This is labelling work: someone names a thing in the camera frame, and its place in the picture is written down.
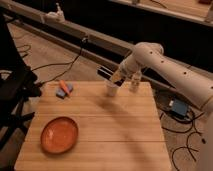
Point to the orange marker pen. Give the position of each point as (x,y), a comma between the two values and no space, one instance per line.
(64,87)

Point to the white clamp on rail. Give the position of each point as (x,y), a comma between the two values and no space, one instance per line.
(58,15)

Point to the orange plate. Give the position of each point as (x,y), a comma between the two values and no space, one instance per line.
(59,135)

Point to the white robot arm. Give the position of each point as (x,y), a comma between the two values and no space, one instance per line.
(197,88)

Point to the wooden table board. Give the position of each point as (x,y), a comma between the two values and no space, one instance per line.
(120,133)

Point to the black office chair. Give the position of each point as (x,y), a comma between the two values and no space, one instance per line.
(16,89)

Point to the blue power box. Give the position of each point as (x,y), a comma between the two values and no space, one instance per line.
(178,108)

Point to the small clear bottle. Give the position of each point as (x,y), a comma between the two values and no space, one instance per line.
(135,81)

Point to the black striped eraser block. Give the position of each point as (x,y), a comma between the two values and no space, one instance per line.
(107,73)

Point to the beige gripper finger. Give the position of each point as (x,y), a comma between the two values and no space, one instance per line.
(116,77)

